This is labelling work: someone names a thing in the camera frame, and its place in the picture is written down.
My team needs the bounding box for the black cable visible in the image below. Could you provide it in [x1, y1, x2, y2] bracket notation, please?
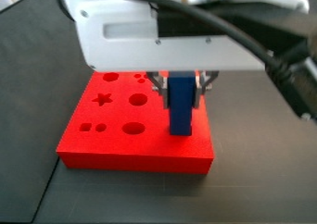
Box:
[55, 0, 317, 120]

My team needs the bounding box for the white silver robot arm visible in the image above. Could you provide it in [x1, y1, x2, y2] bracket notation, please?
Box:
[59, 0, 317, 114]

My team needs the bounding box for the red shape-sorting board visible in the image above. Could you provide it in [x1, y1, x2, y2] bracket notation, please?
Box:
[58, 72, 214, 174]

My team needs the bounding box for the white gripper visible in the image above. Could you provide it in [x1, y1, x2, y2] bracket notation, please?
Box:
[61, 0, 311, 110]

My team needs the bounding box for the blue rectangular block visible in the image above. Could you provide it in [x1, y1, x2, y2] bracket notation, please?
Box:
[168, 71, 196, 136]

